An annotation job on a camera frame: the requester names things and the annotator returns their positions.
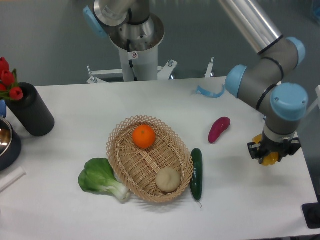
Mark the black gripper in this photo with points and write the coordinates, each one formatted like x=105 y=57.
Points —
x=288 y=147

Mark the yellow bell pepper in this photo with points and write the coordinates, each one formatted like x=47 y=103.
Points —
x=270 y=159

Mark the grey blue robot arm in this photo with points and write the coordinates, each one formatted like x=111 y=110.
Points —
x=137 y=33

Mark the purple sweet potato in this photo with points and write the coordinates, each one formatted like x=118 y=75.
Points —
x=218 y=128

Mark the dark green cucumber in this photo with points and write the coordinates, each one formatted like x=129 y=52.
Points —
x=196 y=183

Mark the black device at edge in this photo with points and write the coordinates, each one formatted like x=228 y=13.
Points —
x=311 y=212

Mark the blue curved plastic strip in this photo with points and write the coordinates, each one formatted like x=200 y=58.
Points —
x=210 y=94

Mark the beige steamed bun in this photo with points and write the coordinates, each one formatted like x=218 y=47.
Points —
x=168 y=179

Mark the woven wicker basket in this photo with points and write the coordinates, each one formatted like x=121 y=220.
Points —
x=137 y=168

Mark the orange fruit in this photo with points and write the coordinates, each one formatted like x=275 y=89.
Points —
x=144 y=136

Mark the green bok choy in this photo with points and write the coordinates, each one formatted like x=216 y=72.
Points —
x=97 y=177

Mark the black cylindrical vase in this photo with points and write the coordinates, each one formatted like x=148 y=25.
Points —
x=32 y=111

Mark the metal bowl dark rim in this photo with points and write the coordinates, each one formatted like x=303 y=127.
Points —
x=10 y=144

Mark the white paper roll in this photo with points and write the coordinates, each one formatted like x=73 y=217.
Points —
x=7 y=179

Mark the red tulip flowers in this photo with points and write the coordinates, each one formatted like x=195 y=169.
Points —
x=9 y=86

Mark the blue object left edge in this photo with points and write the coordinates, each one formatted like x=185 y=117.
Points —
x=3 y=109

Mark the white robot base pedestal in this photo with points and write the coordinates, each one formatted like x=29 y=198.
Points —
x=138 y=67

